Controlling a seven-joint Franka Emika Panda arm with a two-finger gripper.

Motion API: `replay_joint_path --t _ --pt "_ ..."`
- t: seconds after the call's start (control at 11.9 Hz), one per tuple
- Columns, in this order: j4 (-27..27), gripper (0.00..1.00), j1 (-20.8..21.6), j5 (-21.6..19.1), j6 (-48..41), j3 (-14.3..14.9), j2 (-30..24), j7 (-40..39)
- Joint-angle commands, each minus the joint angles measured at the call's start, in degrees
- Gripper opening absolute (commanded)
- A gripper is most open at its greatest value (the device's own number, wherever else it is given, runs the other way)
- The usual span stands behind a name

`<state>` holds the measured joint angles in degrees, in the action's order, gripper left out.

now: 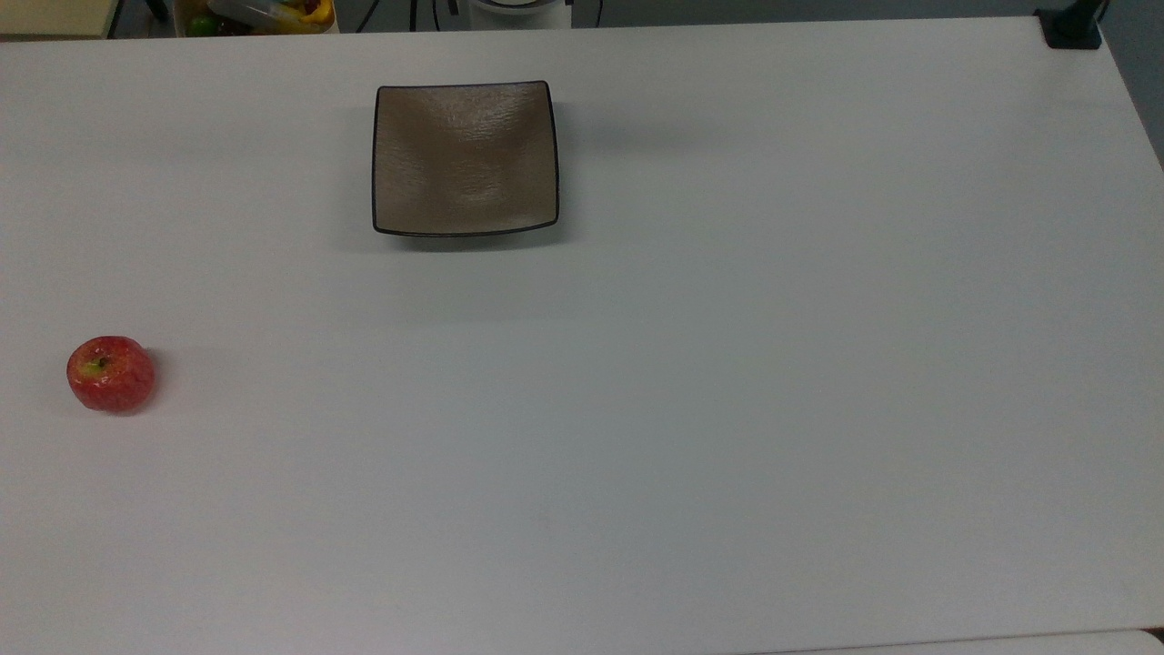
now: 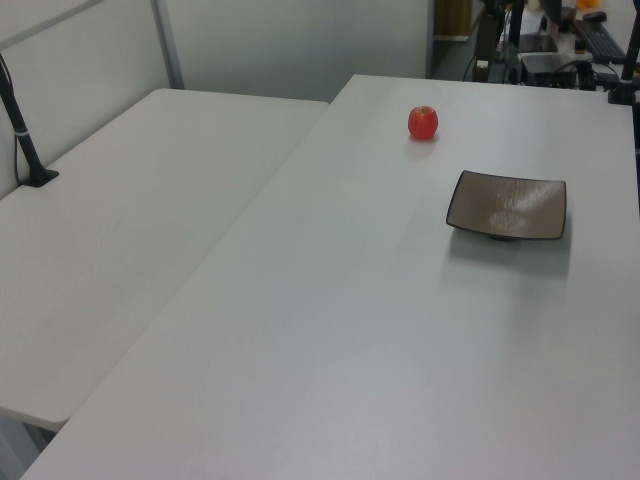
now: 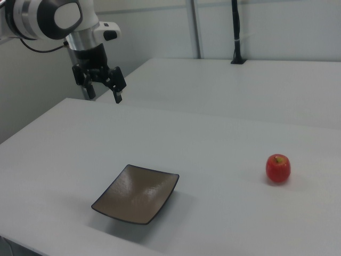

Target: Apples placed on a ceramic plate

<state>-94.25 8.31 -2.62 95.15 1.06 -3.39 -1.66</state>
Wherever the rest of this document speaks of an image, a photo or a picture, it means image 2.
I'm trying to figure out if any black camera pole with base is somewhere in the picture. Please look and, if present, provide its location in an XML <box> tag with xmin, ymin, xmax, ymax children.
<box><xmin>0</xmin><ymin>52</ymin><xmax>60</xmax><ymax>189</ymax></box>

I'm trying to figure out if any black pole with table clamp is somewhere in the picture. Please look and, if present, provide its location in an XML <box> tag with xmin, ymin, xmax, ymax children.
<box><xmin>606</xmin><ymin>0</ymin><xmax>640</xmax><ymax>106</ymax></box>

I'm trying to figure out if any black computer keyboard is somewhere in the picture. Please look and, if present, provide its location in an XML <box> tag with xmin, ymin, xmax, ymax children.
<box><xmin>574</xmin><ymin>19</ymin><xmax>628</xmax><ymax>64</ymax></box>

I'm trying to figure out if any thin black cable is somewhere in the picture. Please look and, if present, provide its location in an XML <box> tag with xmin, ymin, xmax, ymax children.
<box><xmin>12</xmin><ymin>134</ymin><xmax>26</xmax><ymax>185</ymax></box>

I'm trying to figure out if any dark robot gripper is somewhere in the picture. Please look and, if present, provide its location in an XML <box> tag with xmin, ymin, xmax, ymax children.
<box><xmin>473</xmin><ymin>10</ymin><xmax>502</xmax><ymax>84</ymax></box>

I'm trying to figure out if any black flat tablet device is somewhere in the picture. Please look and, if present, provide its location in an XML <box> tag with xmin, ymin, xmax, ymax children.
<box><xmin>518</xmin><ymin>33</ymin><xmax>560</xmax><ymax>54</ymax></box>

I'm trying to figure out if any brown wooden cabinet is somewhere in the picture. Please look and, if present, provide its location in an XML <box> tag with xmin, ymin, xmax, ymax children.
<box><xmin>432</xmin><ymin>0</ymin><xmax>474</xmax><ymax>41</ymax></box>

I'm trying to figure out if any grey flat electronics box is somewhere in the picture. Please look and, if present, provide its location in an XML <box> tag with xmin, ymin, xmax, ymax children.
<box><xmin>519</xmin><ymin>52</ymin><xmax>576</xmax><ymax>87</ymax></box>

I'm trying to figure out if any thin black vertical stand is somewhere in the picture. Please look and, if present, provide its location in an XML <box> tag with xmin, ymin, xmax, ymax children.
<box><xmin>508</xmin><ymin>0</ymin><xmax>526</xmax><ymax>84</ymax></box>

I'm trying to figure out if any grey metal partition post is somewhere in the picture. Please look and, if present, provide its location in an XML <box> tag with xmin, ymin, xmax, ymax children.
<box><xmin>151</xmin><ymin>0</ymin><xmax>186</xmax><ymax>91</ymax></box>

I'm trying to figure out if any square brown ceramic plate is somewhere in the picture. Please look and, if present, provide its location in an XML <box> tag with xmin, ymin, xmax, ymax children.
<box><xmin>445</xmin><ymin>170</ymin><xmax>568</xmax><ymax>244</ymax></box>

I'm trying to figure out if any red apple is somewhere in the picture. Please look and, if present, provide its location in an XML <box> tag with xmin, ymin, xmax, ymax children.
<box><xmin>407</xmin><ymin>105</ymin><xmax>441</xmax><ymax>142</ymax></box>

